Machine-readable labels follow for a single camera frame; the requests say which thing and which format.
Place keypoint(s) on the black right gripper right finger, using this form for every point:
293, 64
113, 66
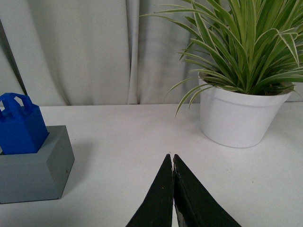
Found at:
195, 206

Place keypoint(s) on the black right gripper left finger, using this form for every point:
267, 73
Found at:
156, 208

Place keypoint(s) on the blue handled insert part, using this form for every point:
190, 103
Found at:
22, 128

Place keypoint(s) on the gray cube base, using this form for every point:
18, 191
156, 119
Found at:
38, 176

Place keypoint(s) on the white plant pot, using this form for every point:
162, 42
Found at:
236, 120

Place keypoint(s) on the green spider plant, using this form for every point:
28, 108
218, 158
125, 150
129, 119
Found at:
251, 47

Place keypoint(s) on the white curtain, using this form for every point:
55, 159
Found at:
92, 52

